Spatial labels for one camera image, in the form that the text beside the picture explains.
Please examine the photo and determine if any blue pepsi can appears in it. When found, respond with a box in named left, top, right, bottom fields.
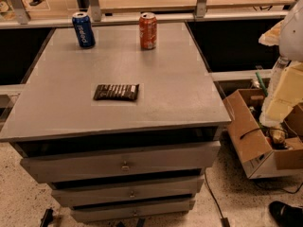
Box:
left=72, top=11, right=96, bottom=48

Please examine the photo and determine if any brown cardboard box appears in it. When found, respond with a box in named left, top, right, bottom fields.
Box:
left=223, top=89, right=303, bottom=179

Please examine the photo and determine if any green stick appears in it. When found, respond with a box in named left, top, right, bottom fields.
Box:
left=255, top=72, right=268, bottom=96

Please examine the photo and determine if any dark chocolate bar wrapper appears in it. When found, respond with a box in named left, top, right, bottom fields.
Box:
left=94, top=84, right=139, bottom=101

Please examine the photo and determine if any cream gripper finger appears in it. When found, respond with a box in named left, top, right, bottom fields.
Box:
left=265, top=62, right=303, bottom=122
left=258, top=21, right=282, bottom=46

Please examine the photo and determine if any middle grey drawer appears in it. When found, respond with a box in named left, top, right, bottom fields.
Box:
left=51, top=176, right=204, bottom=207

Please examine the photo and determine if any grey drawer cabinet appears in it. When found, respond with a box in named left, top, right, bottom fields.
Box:
left=1, top=23, right=230, bottom=211

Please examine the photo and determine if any black object on floor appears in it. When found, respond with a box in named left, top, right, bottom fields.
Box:
left=40, top=208, right=53, bottom=227

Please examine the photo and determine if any black shoe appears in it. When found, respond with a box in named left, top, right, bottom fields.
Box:
left=269, top=201, right=303, bottom=227

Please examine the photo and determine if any black floor cable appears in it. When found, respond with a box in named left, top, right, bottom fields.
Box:
left=203, top=170, right=231, bottom=227

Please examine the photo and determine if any grey drawer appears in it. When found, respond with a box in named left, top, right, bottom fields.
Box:
left=71, top=197, right=195, bottom=222
left=20, top=141, right=221, bottom=183
left=51, top=176, right=204, bottom=207

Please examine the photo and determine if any top grey drawer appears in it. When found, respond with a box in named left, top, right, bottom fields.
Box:
left=20, top=141, right=221, bottom=183

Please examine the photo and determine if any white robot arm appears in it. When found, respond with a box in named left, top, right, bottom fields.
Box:
left=258, top=0, right=303, bottom=127

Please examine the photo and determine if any red coke can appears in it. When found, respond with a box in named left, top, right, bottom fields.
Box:
left=139, top=12, right=157, bottom=49

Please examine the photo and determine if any bottom grey drawer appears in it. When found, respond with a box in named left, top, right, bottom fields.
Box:
left=71, top=197, right=195, bottom=222

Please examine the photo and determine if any clear plastic water bottle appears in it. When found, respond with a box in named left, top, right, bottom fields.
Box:
left=269, top=57, right=290, bottom=93

